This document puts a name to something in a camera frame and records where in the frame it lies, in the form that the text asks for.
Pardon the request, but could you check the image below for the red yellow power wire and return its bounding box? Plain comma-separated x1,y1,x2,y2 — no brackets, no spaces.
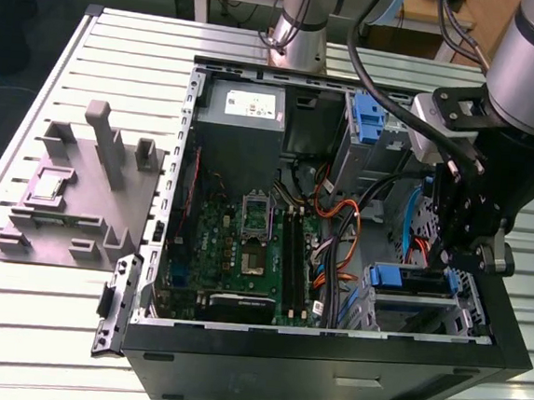
408,235,438,268

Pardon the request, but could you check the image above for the hard disk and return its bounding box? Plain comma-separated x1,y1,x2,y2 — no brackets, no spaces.
367,260,462,302

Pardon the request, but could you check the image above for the metal disk bay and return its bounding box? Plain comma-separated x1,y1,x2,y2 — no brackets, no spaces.
351,258,482,341

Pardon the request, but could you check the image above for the grey metal drive cage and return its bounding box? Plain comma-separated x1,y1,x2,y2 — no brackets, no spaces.
332,88,445,206

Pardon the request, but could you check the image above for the blue plastic drive latch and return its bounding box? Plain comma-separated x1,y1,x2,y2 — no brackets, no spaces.
349,92,388,145

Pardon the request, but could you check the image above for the wooden cabinet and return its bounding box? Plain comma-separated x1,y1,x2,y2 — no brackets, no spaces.
451,0,522,73

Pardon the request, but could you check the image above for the black RAM slot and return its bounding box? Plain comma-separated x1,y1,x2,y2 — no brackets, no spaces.
284,206,318,320
274,205,304,318

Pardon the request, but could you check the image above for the thin locking lever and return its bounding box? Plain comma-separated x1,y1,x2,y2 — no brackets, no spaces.
265,193,279,248

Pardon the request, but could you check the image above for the metal socket cover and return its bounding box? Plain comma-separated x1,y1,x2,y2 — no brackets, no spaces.
238,187,276,248

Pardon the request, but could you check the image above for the CPU socket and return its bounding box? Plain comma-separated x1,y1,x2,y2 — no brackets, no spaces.
237,241,272,282

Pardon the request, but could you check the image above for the grey power supply unit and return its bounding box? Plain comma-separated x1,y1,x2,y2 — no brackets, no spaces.
187,76,291,198

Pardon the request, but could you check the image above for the black PC case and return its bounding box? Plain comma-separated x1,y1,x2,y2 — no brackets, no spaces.
87,48,534,400

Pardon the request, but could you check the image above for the black graphics card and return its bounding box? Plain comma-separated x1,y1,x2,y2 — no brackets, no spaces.
193,289,278,328

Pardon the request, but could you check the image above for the green motherboard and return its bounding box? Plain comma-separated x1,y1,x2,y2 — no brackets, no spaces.
151,176,344,331

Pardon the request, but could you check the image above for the grey expansion card latch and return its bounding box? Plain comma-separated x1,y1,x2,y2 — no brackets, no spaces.
89,249,146,363

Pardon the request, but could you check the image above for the grey parts rack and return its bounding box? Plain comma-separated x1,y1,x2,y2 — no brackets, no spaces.
0,91,173,279

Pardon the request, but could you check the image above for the green RAM stick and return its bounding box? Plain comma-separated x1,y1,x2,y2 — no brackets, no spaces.
33,216,82,231

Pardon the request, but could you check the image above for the silver CPU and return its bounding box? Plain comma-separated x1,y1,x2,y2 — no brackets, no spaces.
31,174,64,202

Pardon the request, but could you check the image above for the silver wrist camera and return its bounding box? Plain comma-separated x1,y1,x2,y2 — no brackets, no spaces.
405,93,451,166

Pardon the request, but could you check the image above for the blue data wire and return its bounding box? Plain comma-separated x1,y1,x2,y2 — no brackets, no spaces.
401,172,438,267

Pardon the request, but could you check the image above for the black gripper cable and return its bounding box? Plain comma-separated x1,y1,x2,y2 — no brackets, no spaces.
336,0,499,164

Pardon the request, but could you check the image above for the orange wire bundle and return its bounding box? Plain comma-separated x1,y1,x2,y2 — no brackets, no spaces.
306,192,366,294

